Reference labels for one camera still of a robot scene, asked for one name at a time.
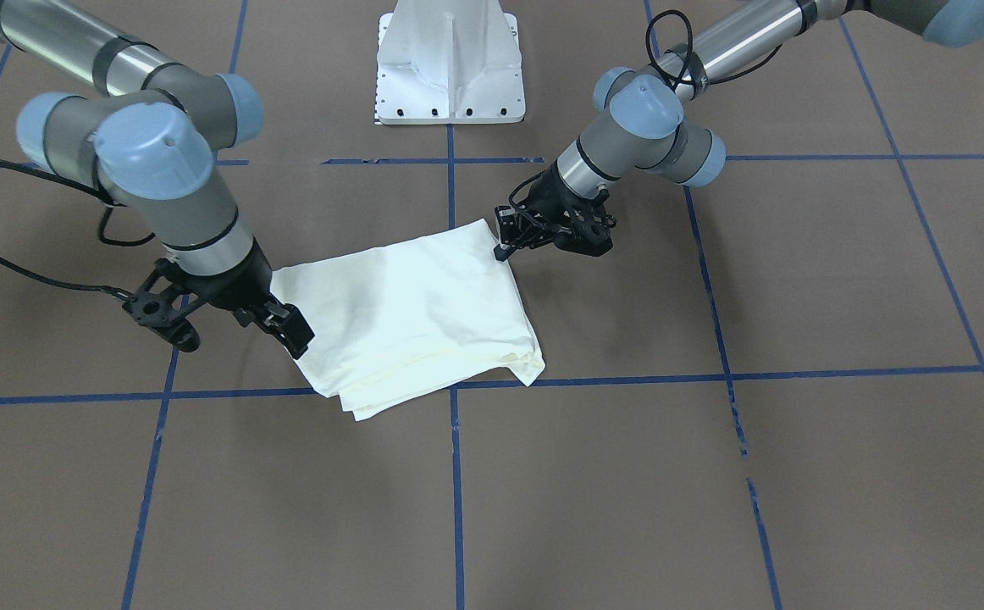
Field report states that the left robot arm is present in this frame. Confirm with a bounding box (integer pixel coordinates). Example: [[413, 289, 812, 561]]
[[493, 1, 984, 262]]

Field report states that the white central pedestal column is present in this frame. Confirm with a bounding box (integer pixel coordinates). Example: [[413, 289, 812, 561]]
[[373, 1, 527, 126]]

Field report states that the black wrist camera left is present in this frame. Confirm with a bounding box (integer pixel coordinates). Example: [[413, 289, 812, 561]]
[[551, 189, 617, 258]]

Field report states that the cream long-sleeve cat shirt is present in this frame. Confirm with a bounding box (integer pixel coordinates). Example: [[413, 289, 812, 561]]
[[271, 219, 546, 421]]

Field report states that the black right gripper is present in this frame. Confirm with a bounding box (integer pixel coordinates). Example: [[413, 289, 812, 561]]
[[179, 241, 314, 360]]

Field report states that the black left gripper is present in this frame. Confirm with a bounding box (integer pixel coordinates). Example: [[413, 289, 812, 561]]
[[495, 164, 603, 262]]

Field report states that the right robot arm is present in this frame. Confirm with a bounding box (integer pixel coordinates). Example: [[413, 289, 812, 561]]
[[0, 1, 313, 358]]

